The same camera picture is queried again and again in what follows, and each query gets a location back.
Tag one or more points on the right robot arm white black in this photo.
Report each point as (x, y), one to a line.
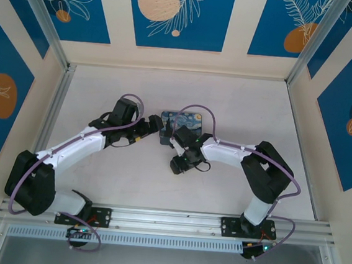
(223, 153)

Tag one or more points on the blue poster white flower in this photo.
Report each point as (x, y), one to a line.
(87, 20)

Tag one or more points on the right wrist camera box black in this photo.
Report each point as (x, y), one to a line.
(188, 137)

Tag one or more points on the blue wall panel orange disc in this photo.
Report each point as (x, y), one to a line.
(1, 96)

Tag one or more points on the blue poster orange circle fern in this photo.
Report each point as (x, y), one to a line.
(276, 29)

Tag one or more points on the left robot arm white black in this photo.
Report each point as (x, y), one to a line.
(78, 143)

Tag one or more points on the blue poster large peach circle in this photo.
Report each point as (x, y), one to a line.
(180, 20)

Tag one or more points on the aluminium frame post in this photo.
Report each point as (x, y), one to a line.
(315, 45)
(43, 19)

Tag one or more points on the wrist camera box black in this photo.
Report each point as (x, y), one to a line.
(126, 113)
(188, 137)

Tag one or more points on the blue wall panel narrow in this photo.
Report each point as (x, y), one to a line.
(23, 5)

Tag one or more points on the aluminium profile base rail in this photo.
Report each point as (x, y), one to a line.
(161, 221)

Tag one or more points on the aluminium side rail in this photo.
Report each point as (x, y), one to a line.
(302, 150)
(59, 96)

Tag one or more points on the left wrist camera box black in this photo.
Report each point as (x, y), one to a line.
(126, 113)

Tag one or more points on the black base plate of right arm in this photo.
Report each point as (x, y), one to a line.
(229, 226)

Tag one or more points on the black base plate of left arm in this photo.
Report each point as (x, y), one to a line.
(102, 217)

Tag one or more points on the starry night print tin box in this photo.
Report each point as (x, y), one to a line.
(189, 119)

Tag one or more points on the blue wall panel white flower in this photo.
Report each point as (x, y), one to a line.
(336, 122)

